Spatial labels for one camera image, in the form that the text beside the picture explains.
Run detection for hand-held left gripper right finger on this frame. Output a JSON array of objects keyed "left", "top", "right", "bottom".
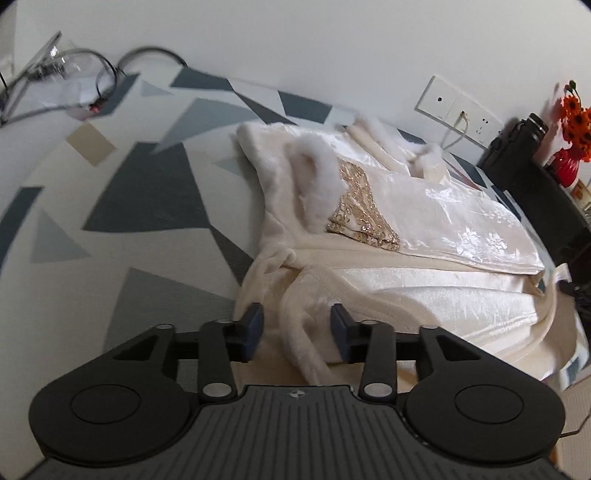
[{"left": 330, "top": 302, "right": 522, "bottom": 405}]

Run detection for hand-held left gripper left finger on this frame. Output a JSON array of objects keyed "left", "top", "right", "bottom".
[{"left": 69, "top": 302, "right": 266, "bottom": 405}]

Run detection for cream velvet robe fur trim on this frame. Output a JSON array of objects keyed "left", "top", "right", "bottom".
[{"left": 232, "top": 115, "right": 579, "bottom": 387}]

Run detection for geometric patterned bed sheet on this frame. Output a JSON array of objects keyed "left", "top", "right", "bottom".
[{"left": 0, "top": 67, "right": 591, "bottom": 416}]

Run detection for black side table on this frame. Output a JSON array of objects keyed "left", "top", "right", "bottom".
[{"left": 477, "top": 156, "right": 591, "bottom": 278}]

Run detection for black bag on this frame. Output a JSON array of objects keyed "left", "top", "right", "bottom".
[{"left": 477, "top": 113, "right": 550, "bottom": 172}]

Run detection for red vase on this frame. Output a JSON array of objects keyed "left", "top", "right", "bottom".
[{"left": 549, "top": 147, "right": 583, "bottom": 186}]

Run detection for orange flowers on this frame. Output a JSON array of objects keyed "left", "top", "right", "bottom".
[{"left": 553, "top": 80, "right": 591, "bottom": 163}]

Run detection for beige charging cable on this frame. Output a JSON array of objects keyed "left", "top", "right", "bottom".
[{"left": 441, "top": 110, "right": 472, "bottom": 151}]

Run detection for white wall outlet panel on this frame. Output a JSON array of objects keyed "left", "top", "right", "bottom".
[{"left": 414, "top": 75, "right": 505, "bottom": 150}]

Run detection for black cable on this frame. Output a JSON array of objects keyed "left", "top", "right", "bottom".
[{"left": 0, "top": 45, "right": 188, "bottom": 126}]

